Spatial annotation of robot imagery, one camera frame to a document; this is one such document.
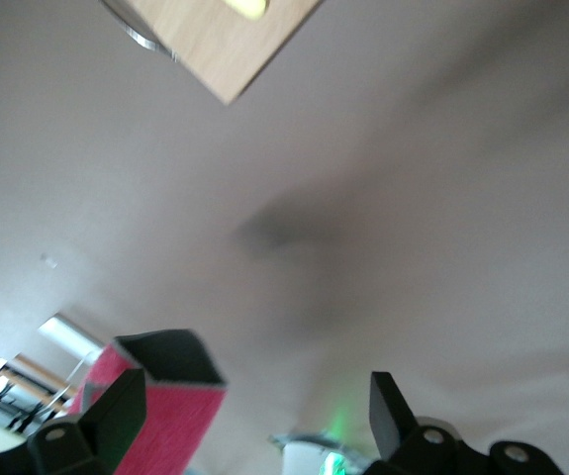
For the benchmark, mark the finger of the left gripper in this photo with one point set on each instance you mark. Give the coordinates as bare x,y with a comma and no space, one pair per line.
175,358

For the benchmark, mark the yellow knife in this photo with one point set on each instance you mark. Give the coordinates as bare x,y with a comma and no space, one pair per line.
249,7

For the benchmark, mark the red cloth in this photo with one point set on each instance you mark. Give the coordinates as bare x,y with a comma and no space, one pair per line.
180,425

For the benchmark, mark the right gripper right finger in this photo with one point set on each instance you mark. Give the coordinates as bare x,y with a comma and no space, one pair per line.
412,450

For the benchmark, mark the clear tape piece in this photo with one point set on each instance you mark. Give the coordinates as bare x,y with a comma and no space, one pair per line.
49,259

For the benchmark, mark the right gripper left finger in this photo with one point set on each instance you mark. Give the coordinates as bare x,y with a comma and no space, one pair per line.
111,425

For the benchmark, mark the wooden cutting board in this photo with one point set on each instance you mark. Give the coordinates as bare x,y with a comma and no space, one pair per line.
224,59

